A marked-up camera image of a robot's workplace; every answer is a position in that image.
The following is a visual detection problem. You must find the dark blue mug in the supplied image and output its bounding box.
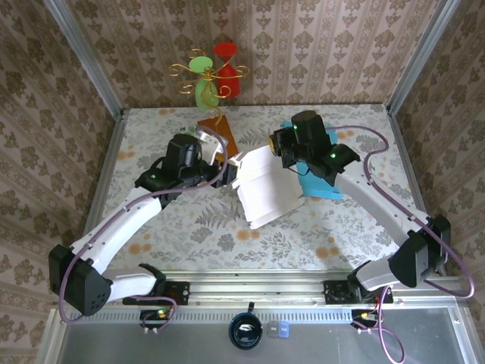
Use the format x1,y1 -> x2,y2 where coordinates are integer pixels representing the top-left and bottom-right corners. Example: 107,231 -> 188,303
228,302 -> 264,350

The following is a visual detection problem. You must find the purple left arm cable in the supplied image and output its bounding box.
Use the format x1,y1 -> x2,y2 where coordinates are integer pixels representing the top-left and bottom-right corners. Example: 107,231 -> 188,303
56,136 -> 230,334

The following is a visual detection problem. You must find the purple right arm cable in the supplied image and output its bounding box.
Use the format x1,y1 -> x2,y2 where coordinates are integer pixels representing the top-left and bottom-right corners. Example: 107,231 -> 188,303
327,124 -> 477,363

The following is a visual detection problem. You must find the white cardboard sheet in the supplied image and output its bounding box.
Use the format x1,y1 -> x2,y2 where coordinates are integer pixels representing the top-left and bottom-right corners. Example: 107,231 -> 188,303
230,146 -> 306,231

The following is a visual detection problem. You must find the green plastic goblet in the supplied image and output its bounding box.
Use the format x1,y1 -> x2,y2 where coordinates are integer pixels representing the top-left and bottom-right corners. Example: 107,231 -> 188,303
188,56 -> 221,111

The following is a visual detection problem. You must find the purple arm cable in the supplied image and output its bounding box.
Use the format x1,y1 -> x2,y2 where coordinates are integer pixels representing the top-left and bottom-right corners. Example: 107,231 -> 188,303
56,136 -> 230,334
327,124 -> 477,363

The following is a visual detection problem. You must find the gold wire stand, wooden base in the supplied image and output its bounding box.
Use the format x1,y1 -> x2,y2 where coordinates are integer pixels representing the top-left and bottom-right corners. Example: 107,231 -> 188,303
168,49 -> 251,157

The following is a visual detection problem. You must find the slotted grey cable duct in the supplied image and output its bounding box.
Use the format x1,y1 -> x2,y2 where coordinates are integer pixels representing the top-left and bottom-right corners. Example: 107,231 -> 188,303
67,307 -> 355,323

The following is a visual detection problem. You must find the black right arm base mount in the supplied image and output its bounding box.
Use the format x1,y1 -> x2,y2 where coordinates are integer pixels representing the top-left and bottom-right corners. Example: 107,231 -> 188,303
324,278 -> 394,306

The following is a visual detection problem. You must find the blue paper box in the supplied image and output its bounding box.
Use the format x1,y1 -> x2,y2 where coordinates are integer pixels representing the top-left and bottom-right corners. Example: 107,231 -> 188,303
280,120 -> 342,200

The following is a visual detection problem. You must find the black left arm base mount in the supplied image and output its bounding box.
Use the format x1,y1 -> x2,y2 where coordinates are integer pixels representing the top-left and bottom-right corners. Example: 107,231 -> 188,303
121,281 -> 190,306

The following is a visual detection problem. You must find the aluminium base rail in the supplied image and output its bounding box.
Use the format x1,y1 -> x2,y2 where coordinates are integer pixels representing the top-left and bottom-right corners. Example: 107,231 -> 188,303
113,269 -> 467,307

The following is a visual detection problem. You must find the red plastic goblet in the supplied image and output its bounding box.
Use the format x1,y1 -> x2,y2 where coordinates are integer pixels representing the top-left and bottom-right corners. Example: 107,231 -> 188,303
213,42 -> 243,99

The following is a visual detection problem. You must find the floral tablecloth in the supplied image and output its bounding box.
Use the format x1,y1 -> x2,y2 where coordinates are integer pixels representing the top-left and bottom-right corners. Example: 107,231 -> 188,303
89,105 -> 435,272

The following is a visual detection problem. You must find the aluminium frame post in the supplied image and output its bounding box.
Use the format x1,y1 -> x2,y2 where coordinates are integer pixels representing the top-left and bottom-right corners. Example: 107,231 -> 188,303
386,0 -> 463,115
41,0 -> 126,118

